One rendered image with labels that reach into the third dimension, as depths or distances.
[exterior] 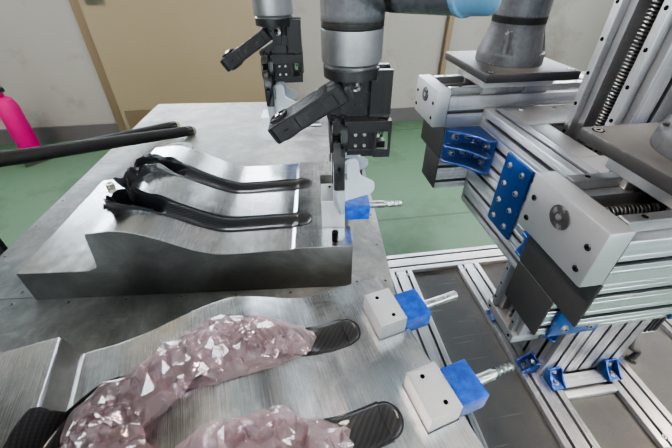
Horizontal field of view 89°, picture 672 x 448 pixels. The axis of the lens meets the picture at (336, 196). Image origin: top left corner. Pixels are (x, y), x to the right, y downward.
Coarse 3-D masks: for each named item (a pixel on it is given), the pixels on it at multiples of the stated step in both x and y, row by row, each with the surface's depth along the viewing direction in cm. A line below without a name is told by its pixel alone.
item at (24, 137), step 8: (0, 88) 223; (0, 96) 227; (0, 104) 226; (8, 104) 228; (16, 104) 233; (0, 112) 228; (8, 112) 229; (16, 112) 233; (8, 120) 231; (16, 120) 234; (24, 120) 238; (8, 128) 235; (16, 128) 235; (24, 128) 239; (16, 136) 238; (24, 136) 240; (32, 136) 245; (16, 144) 242; (24, 144) 242; (32, 144) 245; (40, 144) 252
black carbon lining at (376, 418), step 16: (336, 320) 44; (320, 336) 43; (336, 336) 43; (352, 336) 43; (320, 352) 41; (80, 400) 35; (32, 416) 30; (48, 416) 32; (64, 416) 33; (336, 416) 35; (352, 416) 35; (368, 416) 36; (384, 416) 36; (400, 416) 35; (16, 432) 29; (32, 432) 31; (48, 432) 32; (352, 432) 34; (368, 432) 35; (384, 432) 34; (400, 432) 34
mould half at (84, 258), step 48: (96, 192) 68; (192, 192) 59; (288, 192) 63; (48, 240) 56; (96, 240) 48; (144, 240) 48; (192, 240) 51; (240, 240) 53; (288, 240) 52; (48, 288) 53; (96, 288) 53; (144, 288) 54; (192, 288) 54; (240, 288) 55
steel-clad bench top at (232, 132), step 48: (144, 144) 99; (192, 144) 99; (240, 144) 99; (288, 144) 99; (0, 288) 56; (288, 288) 56; (336, 288) 56; (0, 336) 49; (48, 336) 49; (96, 336) 49
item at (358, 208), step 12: (324, 192) 54; (324, 204) 52; (348, 204) 53; (360, 204) 53; (372, 204) 55; (384, 204) 55; (396, 204) 55; (324, 216) 53; (336, 216) 53; (348, 216) 54; (360, 216) 54
